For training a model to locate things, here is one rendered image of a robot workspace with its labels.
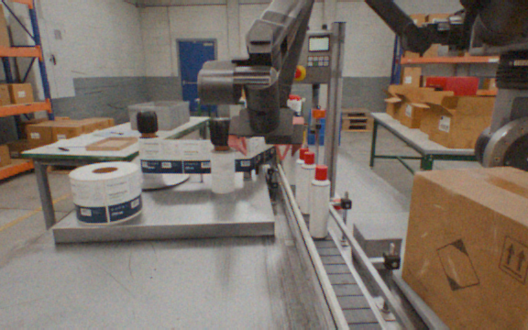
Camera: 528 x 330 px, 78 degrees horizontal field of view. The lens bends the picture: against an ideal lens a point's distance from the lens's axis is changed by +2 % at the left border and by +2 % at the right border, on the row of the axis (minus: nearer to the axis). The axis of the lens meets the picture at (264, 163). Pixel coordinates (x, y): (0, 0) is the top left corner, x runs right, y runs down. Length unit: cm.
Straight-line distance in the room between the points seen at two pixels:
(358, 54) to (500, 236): 837
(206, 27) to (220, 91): 875
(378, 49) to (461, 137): 638
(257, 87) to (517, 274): 48
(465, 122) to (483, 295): 216
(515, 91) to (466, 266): 48
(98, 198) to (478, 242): 95
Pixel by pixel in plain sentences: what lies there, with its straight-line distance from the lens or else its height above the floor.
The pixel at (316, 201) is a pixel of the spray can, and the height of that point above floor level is 99.
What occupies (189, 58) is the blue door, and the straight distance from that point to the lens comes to 933.
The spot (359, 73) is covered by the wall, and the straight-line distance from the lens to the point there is 889.
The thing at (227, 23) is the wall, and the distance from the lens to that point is 907.
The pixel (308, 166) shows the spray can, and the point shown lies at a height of 105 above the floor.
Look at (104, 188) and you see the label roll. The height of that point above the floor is 100.
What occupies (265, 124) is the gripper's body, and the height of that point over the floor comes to 125.
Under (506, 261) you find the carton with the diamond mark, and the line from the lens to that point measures 64.
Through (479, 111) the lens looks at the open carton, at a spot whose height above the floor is 106.
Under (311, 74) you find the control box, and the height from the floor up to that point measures 132.
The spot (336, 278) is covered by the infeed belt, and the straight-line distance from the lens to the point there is 80.
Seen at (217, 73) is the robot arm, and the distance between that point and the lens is 54.
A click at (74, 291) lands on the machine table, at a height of 83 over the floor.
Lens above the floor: 133
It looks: 16 degrees down
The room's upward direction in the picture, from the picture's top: straight up
